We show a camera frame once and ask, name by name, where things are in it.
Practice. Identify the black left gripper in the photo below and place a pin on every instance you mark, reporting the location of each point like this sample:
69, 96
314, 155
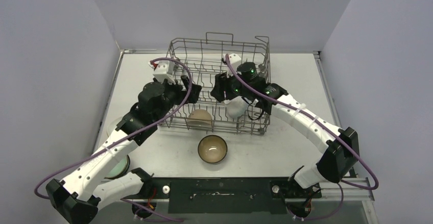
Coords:
178, 89

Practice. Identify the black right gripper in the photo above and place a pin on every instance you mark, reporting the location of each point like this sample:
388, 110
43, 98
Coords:
222, 88

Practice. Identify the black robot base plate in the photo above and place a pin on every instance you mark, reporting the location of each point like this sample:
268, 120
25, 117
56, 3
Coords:
227, 195

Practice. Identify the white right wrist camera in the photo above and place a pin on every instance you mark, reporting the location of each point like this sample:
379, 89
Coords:
234, 59

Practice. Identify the grey wire dish rack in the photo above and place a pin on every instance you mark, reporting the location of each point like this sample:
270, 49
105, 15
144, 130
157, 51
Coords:
203, 58

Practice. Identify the pale green plate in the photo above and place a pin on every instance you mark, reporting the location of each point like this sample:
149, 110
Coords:
122, 167

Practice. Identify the beige bowl with black outside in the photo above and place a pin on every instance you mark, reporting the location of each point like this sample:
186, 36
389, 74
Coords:
212, 149

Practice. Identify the white bowl with tan outside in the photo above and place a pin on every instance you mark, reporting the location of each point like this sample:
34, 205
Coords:
199, 118

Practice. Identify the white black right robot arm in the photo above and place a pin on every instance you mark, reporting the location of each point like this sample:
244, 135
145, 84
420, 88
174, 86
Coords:
338, 147

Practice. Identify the white bowl with blue outside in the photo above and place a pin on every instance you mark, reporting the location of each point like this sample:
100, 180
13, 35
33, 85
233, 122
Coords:
235, 107

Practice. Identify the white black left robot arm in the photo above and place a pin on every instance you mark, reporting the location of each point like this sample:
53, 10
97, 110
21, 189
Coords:
80, 195

